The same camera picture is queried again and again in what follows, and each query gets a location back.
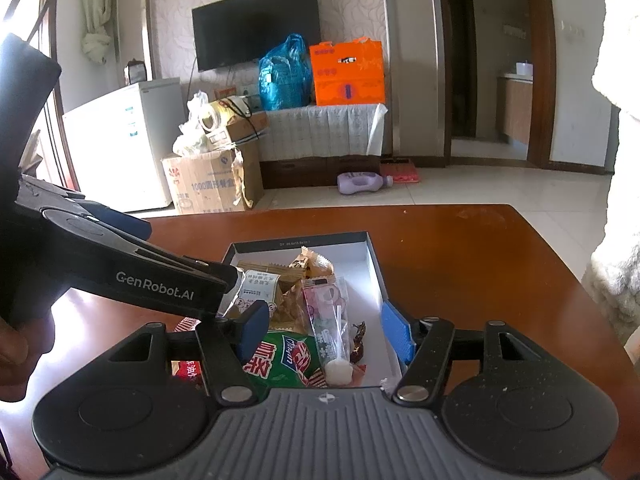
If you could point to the dark red wrapped candy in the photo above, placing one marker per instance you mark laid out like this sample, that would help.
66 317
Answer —
358 342

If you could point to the orange gift box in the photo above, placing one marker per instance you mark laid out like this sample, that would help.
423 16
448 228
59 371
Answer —
347 72

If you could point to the purple plastic bottle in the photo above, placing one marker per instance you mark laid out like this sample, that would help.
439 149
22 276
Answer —
362 183

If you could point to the black wall television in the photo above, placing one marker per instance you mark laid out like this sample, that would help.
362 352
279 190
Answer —
255 27

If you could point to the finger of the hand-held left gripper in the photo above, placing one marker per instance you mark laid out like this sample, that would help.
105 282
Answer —
180 260
125 225

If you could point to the wooden kitchen counter cabinet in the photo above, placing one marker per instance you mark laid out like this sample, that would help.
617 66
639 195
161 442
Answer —
515 110

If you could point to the golden brown snack packet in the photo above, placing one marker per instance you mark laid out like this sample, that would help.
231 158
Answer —
290 307

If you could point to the large cardboard box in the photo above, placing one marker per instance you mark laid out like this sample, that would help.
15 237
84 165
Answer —
210 185

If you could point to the white printed snack packet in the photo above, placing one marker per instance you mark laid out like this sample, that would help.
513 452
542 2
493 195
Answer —
252 292

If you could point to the brown and white snack packet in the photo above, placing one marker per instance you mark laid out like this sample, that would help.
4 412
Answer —
312 264

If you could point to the white pot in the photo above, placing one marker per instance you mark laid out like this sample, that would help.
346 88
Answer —
524 70

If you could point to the red floor mat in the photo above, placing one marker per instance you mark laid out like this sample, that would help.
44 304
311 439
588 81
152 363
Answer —
400 171

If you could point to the small orange cardboard box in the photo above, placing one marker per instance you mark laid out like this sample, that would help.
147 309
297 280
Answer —
226 94

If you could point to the tan snack packet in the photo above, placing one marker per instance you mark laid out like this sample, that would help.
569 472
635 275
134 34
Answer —
265 269

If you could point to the red snack packet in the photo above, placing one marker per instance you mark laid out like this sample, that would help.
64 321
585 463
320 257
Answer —
187 371

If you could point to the small white fridge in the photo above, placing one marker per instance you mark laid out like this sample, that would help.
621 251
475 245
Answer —
120 150

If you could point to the green snack packet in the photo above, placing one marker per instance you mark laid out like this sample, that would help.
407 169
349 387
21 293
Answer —
280 360

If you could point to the pink clear candy packet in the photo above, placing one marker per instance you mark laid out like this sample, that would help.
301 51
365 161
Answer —
327 320

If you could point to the grey-blue cardboard box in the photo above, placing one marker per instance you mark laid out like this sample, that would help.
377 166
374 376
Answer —
360 280

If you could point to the white patterned cabinet cloth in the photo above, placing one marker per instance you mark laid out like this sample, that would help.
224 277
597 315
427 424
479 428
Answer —
320 132

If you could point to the cream tied curtain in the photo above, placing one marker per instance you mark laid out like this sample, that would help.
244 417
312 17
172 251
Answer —
97 15

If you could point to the person's left hand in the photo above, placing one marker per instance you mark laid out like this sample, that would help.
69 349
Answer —
12 355

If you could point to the blue plastic bag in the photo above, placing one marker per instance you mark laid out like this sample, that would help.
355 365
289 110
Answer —
282 77

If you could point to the white crumpled plastic bag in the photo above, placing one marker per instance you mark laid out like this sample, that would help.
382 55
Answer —
192 135

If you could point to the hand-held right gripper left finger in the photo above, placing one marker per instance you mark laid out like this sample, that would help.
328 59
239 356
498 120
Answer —
254 332

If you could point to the brown wooden door frame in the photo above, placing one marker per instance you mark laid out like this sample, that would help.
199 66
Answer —
540 60

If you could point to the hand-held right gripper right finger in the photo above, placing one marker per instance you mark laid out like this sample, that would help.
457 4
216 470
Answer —
397 332

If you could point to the small flat cardboard box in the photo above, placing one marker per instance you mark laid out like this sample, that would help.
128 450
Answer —
240 130

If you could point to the cream yellow packaged roll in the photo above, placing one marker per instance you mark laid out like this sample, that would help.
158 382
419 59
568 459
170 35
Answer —
222 115

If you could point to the small dark framed object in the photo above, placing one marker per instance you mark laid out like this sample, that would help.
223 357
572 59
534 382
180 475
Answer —
135 71

